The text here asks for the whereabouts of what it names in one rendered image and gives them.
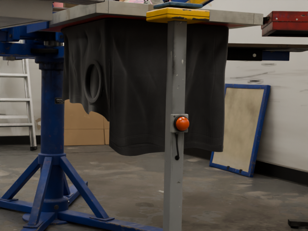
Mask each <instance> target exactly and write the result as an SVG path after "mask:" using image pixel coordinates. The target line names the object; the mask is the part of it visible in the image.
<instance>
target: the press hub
mask: <svg viewBox="0 0 308 231"><path fill-rule="evenodd" d="M42 32H44V31H42ZM35 41H39V42H44V45H45V49H31V53H42V54H45V57H35V63H36V64H39V69H40V70H41V152H40V153H38V164H40V173H41V170H42V167H43V163H44V159H45V157H52V158H53V165H52V169H51V173H50V177H49V182H48V186H47V190H46V194H45V198H44V203H43V206H42V210H41V212H55V220H54V221H53V222H52V223H51V224H50V225H62V224H68V223H72V222H69V221H64V220H59V219H57V213H58V212H61V211H65V210H68V205H69V200H68V197H66V196H63V184H64V171H63V169H62V168H61V167H60V157H62V156H66V153H64V113H65V101H63V102H62V89H63V70H64V59H53V54H56V53H58V49H53V47H58V46H63V43H58V42H56V40H55V39H53V32H45V39H35ZM29 217H30V213H26V214H24V215H23V216H22V219H23V221H25V222H28V221H29Z"/></svg>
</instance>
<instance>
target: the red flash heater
mask: <svg viewBox="0 0 308 231"><path fill-rule="evenodd" d="M266 17H269V21H264V25H261V29H262V37H306V38H308V11H272V12H271V13H270V14H268V15H267V16H266Z"/></svg>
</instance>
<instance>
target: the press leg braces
mask: <svg viewBox="0 0 308 231"><path fill-rule="evenodd" d="M52 165H53V158H52V157H45V159H44V163H43V167H42V170H41V174H40V178H39V182H38V186H37V190H36V194H35V198H34V202H33V206H32V210H31V214H30V217H29V221H28V223H26V224H25V225H24V226H23V227H27V228H38V227H39V226H40V225H41V224H42V223H43V222H44V221H39V218H40V215H41V210H42V206H43V203H44V198H45V194H46V190H47V186H48V182H49V178H50V173H51V169H52ZM60 167H61V168H62V169H63V171H64V184H63V196H66V197H68V198H70V197H71V196H72V195H73V194H74V193H70V190H69V186H68V183H67V180H66V175H67V176H68V178H69V179H70V180H71V182H72V183H73V185H74V186H75V187H76V189H77V190H78V191H79V193H80V194H81V196H82V197H83V199H84V200H85V201H86V203H87V204H88V206H89V207H90V209H91V210H92V211H93V213H94V214H95V216H91V217H89V218H91V219H96V220H102V221H109V220H113V219H115V218H113V217H109V216H108V215H107V213H106V212H105V210H104V209H103V207H102V206H101V205H100V203H99V202H98V200H97V199H96V197H95V196H94V195H93V193H92V192H91V191H90V189H89V188H88V186H87V185H86V184H85V182H84V181H83V179H82V178H81V177H80V175H79V174H78V173H77V171H76V170H75V169H74V167H73V166H72V165H71V163H70V162H69V160H68V159H67V158H66V156H62V157H60ZM39 168H40V164H38V156H37V158H36V159H35V160H34V161H33V162H32V163H31V164H30V166H29V167H28V168H27V169H26V170H25V171H24V172H23V173H22V174H21V175H20V177H19V178H18V179H17V180H16V181H15V182H14V183H13V185H12V186H11V187H10V188H9V189H8V190H7V191H6V193H5V194H4V195H3V196H2V197H1V198H0V200H2V201H7V202H11V201H16V200H18V199H17V198H13V197H14V196H15V195H16V194H17V193H18V192H19V191H20V189H21V188H22V187H23V186H24V185H25V184H26V183H27V182H28V180H29V179H30V178H31V177H32V176H33V175H34V174H35V173H36V171H37V170H38V169H39ZM65 173H66V175H65Z"/></svg>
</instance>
